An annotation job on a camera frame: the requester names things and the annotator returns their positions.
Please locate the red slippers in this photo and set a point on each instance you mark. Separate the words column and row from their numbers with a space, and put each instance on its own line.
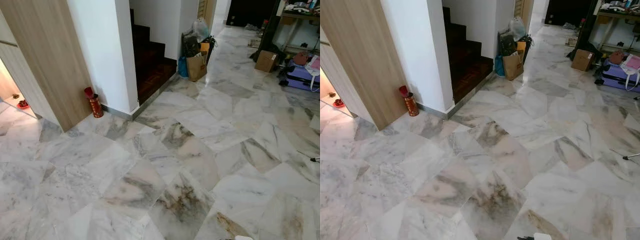
column 339, row 103
column 23, row 104

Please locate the purple suitcase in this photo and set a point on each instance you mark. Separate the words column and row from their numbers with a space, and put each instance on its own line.
column 617, row 77
column 300, row 77

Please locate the pink bag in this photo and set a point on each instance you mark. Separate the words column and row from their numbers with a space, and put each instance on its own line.
column 632, row 62
column 314, row 63

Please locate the maroon bag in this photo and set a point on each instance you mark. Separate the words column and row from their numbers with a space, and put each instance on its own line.
column 300, row 58
column 616, row 57

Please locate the light wood cabinet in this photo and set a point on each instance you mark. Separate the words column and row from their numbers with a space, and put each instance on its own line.
column 45, row 60
column 365, row 60

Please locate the small plain cardboard box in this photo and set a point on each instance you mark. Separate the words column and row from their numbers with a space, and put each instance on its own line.
column 582, row 60
column 266, row 61

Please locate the red cup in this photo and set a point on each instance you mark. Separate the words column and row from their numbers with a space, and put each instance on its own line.
column 88, row 92
column 403, row 91

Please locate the red gold cylinder tin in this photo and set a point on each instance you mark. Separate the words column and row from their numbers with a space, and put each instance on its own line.
column 96, row 107
column 412, row 105

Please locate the black metal shelf rack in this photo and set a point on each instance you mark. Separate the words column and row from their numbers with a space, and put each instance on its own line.
column 586, row 25
column 272, row 25

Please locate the brown paper bag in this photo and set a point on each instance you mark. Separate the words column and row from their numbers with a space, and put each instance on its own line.
column 196, row 67
column 513, row 66

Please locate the yellow box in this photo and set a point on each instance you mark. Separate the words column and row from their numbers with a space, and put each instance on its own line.
column 521, row 46
column 205, row 47

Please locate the blue bag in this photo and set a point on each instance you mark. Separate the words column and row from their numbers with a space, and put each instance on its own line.
column 182, row 67
column 499, row 66

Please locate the white plastic bag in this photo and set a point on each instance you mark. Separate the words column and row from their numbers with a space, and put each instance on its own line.
column 201, row 30
column 517, row 29

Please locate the black bag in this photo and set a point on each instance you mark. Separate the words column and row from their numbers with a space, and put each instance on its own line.
column 506, row 44
column 190, row 45

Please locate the dark wooden staircase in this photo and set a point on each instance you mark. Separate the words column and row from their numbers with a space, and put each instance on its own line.
column 465, row 65
column 150, row 65

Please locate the light wooden slatted door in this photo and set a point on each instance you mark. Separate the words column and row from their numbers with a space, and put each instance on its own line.
column 206, row 9
column 523, row 9

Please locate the dark wooden door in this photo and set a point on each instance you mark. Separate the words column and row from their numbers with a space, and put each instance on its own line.
column 567, row 12

